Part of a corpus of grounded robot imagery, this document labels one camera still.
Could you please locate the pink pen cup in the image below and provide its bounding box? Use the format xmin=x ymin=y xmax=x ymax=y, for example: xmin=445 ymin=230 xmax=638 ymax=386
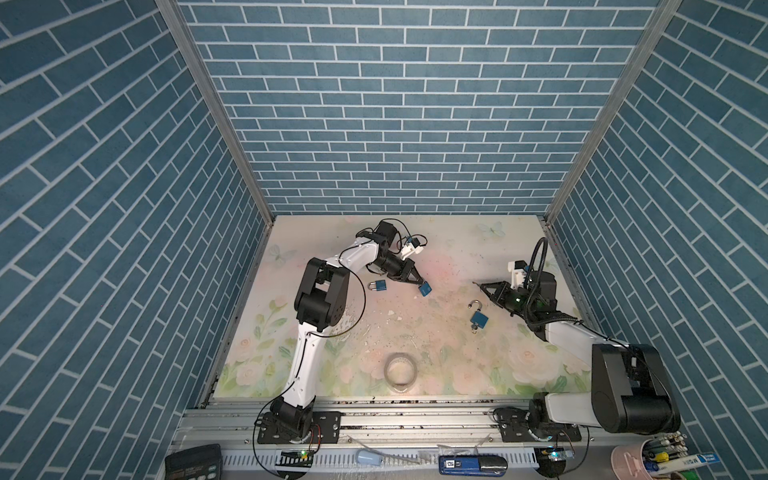
xmin=610 ymin=443 xmax=653 ymax=480

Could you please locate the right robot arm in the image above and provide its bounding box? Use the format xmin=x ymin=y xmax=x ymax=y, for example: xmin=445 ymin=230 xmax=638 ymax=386
xmin=478 ymin=237 xmax=681 ymax=440

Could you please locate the clear tape roll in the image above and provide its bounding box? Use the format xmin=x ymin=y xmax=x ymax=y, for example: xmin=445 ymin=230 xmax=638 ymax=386
xmin=384 ymin=353 xmax=417 ymax=393

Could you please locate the black calculator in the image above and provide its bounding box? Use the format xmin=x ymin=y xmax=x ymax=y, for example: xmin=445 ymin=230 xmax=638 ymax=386
xmin=164 ymin=444 xmax=223 ymax=480

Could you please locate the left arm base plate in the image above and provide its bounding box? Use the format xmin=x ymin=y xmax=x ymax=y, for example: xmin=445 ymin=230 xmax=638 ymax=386
xmin=256 ymin=411 xmax=341 ymax=445

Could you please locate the blue padlock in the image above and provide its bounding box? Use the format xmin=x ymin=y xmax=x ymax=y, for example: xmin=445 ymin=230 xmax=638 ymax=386
xmin=368 ymin=279 xmax=387 ymax=292
xmin=419 ymin=282 xmax=432 ymax=297
xmin=468 ymin=300 xmax=488 ymax=334

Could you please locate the light blue small object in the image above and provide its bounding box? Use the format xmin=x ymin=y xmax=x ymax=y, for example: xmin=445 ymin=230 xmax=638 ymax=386
xmin=356 ymin=450 xmax=383 ymax=467

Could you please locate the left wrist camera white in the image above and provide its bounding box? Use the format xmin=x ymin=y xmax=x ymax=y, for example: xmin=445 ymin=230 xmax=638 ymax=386
xmin=399 ymin=234 xmax=428 ymax=260

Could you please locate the aluminium mounting rail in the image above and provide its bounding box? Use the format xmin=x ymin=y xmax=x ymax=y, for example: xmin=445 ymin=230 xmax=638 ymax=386
xmin=173 ymin=398 xmax=661 ymax=451

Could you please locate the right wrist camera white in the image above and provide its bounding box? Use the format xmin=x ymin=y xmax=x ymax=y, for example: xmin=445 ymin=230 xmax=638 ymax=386
xmin=508 ymin=260 xmax=529 ymax=289

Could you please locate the blue black device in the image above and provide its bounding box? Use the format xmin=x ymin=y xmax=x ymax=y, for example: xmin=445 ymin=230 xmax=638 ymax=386
xmin=438 ymin=455 xmax=508 ymax=478

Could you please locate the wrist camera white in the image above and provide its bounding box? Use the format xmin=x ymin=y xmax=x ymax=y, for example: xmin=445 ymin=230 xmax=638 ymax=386
xmin=399 ymin=234 xmax=428 ymax=260
xmin=508 ymin=260 xmax=529 ymax=289

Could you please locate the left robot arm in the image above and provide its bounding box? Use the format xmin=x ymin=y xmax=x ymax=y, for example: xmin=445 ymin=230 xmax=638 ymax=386
xmin=260 ymin=218 xmax=431 ymax=443

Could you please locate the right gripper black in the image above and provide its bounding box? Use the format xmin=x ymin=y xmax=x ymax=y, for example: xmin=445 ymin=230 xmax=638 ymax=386
xmin=481 ymin=281 xmax=536 ymax=319

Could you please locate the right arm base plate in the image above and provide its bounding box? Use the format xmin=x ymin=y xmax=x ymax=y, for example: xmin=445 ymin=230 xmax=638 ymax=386
xmin=491 ymin=407 xmax=582 ymax=443

